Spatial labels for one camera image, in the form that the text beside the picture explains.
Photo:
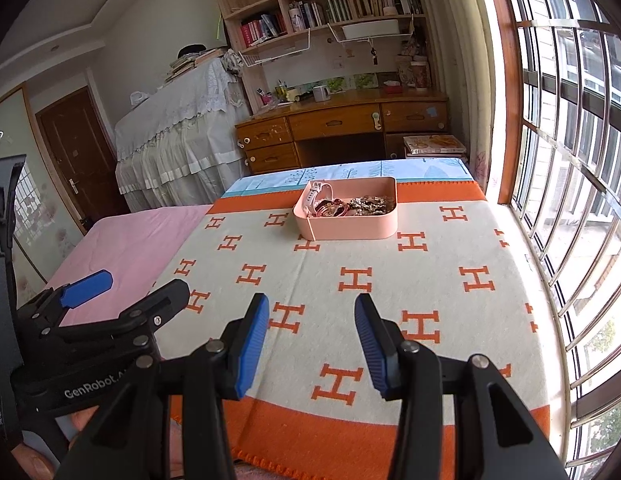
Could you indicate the floral sliding wardrobe door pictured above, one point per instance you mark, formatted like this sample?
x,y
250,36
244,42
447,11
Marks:
x,y
45,220

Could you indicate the pink plastic tray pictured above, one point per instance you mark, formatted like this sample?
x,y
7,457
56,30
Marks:
x,y
350,227

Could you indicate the hanging keys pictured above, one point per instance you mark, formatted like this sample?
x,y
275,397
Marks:
x,y
374,56

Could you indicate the blue tree print sheet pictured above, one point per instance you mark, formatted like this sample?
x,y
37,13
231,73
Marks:
x,y
430,170

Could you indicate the pile of books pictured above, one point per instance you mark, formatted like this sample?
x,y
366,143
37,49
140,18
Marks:
x,y
190,65

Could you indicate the brown wooden door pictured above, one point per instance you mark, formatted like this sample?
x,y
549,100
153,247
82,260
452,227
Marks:
x,y
75,150

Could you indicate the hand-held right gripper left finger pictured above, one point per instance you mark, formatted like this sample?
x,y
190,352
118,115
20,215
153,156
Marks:
x,y
250,350

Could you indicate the stack of books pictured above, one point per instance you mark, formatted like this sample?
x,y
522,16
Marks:
x,y
433,145

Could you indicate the rhinestone hair comb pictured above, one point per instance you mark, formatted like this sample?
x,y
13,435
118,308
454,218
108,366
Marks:
x,y
383,204
361,206

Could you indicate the person's left hand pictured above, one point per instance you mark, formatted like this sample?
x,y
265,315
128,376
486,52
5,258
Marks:
x,y
38,465

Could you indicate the piano under white cover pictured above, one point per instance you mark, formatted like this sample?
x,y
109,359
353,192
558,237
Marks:
x,y
180,125

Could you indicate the red tissue box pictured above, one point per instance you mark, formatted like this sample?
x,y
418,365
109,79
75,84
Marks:
x,y
393,89

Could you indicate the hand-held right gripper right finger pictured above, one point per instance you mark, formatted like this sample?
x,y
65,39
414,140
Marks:
x,y
373,350

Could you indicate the floral lidded jar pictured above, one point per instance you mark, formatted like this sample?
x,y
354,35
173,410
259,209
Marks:
x,y
420,75

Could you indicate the pink bed sheet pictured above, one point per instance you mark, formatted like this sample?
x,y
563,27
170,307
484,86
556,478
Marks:
x,y
130,240

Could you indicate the row of red-spined books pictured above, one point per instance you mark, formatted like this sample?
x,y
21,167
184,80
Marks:
x,y
258,30

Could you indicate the orange patterned blanket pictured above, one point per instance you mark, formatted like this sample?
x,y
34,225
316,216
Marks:
x,y
390,270

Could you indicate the wooden bookshelf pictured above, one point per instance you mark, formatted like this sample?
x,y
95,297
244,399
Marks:
x,y
300,60

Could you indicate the row of pale-spined books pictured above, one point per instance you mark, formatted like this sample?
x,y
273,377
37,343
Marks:
x,y
320,12

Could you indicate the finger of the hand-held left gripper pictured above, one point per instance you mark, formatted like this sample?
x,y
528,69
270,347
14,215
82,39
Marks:
x,y
88,287
155,305

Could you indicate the yellow desk toy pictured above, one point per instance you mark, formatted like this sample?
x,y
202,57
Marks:
x,y
286,94

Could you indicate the row of dark-spined books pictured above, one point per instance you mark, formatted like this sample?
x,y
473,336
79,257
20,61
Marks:
x,y
385,1

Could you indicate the dark grey panel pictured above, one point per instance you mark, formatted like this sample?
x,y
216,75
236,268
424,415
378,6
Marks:
x,y
3,200

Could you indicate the metal window grille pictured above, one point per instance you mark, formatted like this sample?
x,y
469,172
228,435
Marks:
x,y
565,160

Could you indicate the white smartwatch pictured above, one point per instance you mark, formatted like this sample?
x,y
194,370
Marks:
x,y
310,200

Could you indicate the white mug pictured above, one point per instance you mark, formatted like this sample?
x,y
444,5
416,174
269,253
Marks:
x,y
320,94

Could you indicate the beige curtain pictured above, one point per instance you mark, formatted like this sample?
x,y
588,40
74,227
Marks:
x,y
455,60

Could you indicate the wooden desk with drawers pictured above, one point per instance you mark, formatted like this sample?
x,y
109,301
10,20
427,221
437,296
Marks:
x,y
335,122

